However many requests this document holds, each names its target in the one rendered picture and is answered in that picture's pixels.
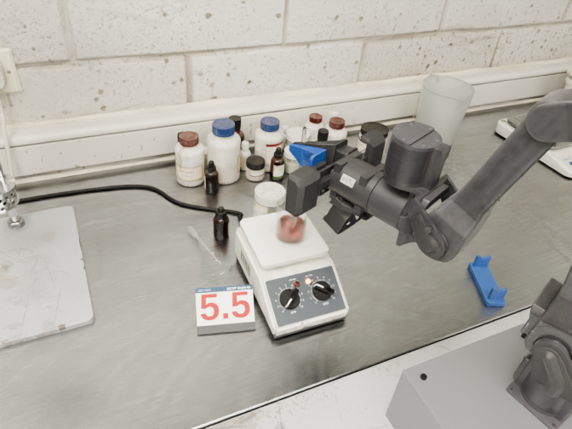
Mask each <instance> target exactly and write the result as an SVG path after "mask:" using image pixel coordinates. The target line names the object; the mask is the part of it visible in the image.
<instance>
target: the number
mask: <svg viewBox="0 0 572 429"><path fill-rule="evenodd" d="M197 306H198V322H199V323H200V322H210V321H220V320H231V319H240V318H251V317H253V312H252V299H251V289H246V290H235V291H223V292H212V293H200V294H197Z"/></svg>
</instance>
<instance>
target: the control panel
mask: <svg viewBox="0 0 572 429"><path fill-rule="evenodd" d="M307 279H310V280H311V282H310V283H306V280H307ZM318 281H325V282H327V283H328V284H329V285H330V286H331V288H332V289H334V290H335V293H334V294H332V295H331V296H330V298H329V299H327V300H318V299H317V298H316V297H315V296H314V294H313V292H312V288H313V285H314V284H315V283H316V282H318ZM295 282H298V283H299V286H298V287H295ZM266 288H267V292H268V294H269V298H270V301H271V304H272V310H273V312H274V315H275V318H276V321H277V326H278V327H282V326H284V325H288V324H292V323H297V322H299V321H303V320H307V319H309V318H313V317H318V316H321V315H324V314H328V313H331V312H336V311H339V310H343V309H345V308H346V305H345V302H344V300H343V297H342V294H341V292H340V288H339V285H338V283H337V280H336V277H335V273H334V270H333V267H332V266H326V267H322V268H318V269H315V270H311V271H308V272H302V273H297V274H294V275H290V276H287V277H281V278H277V279H272V280H269V281H266ZM294 288H297V289H298V290H299V293H298V294H299V296H300V304H299V305H298V306H297V307H296V308H295V309H292V310H289V309H286V308H284V307H283V306H282V305H281V303H280V294H281V293H282V292H283V291H284V290H285V289H294Z"/></svg>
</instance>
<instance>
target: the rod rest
mask: <svg viewBox="0 0 572 429"><path fill-rule="evenodd" d="M490 259H491V255H487V256H485V257H483V258H482V257H481V256H480V255H477V256H476V258H475V260H474V262H470V263H469V265H468V267H469V270H470V272H471V274H472V277H473V279H474V281H475V283H476V285H477V287H478V290H479V292H480V295H481V296H482V298H483V302H484V304H485V305H486V306H500V307H503V306H504V305H505V304H506V301H505V299H504V297H505V295H506V293H507V291H508V289H507V288H503V289H499V287H498V285H497V283H496V281H495V279H494V277H493V275H492V273H491V271H490V269H489V267H488V264H489V261H490Z"/></svg>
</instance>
